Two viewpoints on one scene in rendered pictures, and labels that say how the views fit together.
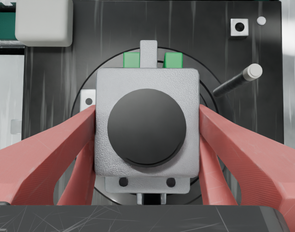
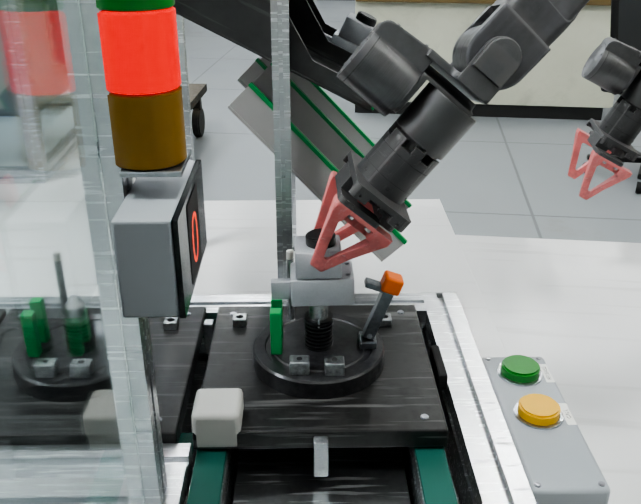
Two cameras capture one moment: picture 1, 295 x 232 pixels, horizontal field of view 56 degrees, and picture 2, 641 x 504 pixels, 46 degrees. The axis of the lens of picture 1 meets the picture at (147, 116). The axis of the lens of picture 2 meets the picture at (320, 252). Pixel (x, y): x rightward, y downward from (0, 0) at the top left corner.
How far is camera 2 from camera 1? 0.71 m
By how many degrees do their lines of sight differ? 65
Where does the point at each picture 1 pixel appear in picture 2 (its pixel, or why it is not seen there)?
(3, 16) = (197, 476)
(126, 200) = (376, 354)
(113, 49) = (248, 380)
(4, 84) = not seen: outside the picture
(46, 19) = (223, 396)
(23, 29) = (231, 409)
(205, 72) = not seen: hidden behind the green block
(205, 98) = (295, 323)
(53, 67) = (263, 413)
